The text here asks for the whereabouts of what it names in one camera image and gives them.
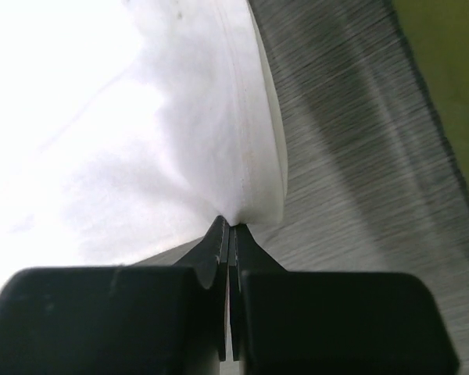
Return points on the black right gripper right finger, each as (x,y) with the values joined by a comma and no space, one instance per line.
(295,322)

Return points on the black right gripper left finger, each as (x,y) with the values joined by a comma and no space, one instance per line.
(119,319)

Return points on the cream white t shirt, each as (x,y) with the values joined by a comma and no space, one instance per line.
(127,126)

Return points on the olive green plastic bin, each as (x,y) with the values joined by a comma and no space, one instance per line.
(438,34)

